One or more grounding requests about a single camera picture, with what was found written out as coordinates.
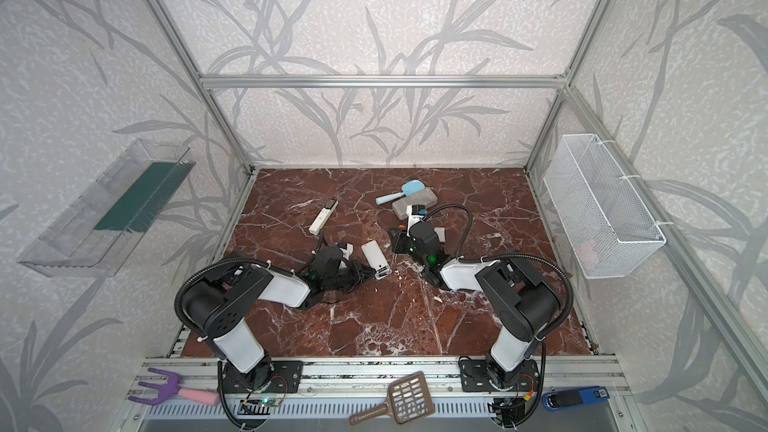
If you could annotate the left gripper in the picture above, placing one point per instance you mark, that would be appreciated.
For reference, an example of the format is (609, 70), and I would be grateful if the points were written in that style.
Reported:
(354, 270)

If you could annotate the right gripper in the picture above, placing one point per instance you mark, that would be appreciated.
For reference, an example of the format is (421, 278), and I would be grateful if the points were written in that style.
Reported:
(403, 240)

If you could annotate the white battery cover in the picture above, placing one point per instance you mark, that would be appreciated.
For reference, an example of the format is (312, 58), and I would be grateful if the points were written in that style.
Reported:
(441, 234)

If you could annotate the white remote control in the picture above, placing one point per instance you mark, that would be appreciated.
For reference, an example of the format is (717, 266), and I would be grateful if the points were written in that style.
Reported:
(376, 259)

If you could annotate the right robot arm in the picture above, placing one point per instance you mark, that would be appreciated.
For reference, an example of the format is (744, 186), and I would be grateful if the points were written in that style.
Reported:
(530, 295)

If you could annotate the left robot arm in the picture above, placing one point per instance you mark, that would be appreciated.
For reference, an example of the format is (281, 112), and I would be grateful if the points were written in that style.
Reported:
(213, 302)

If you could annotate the slim white remote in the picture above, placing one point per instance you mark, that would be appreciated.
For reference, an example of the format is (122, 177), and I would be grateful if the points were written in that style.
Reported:
(323, 216)

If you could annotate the grey stone block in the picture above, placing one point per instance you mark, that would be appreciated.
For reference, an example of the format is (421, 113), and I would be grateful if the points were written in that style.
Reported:
(426, 197)

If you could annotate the brown slotted scoop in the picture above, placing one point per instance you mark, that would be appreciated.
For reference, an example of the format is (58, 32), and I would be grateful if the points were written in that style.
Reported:
(408, 399)

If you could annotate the purple pink garden fork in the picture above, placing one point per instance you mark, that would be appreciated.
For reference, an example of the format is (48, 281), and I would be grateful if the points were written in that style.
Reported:
(171, 388)

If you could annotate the blue black device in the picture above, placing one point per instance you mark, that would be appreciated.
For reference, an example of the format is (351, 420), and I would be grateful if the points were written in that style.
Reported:
(574, 398)

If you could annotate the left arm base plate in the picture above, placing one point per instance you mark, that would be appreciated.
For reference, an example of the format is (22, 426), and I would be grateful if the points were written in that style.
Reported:
(268, 376)

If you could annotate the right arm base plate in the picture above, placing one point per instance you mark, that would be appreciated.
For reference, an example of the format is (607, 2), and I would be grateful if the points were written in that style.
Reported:
(479, 375)

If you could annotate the white wire basket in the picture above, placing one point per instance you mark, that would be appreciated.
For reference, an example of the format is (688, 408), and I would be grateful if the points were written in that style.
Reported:
(608, 226)

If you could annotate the clear plastic wall shelf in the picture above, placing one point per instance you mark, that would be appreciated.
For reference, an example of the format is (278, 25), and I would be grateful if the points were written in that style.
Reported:
(95, 235)

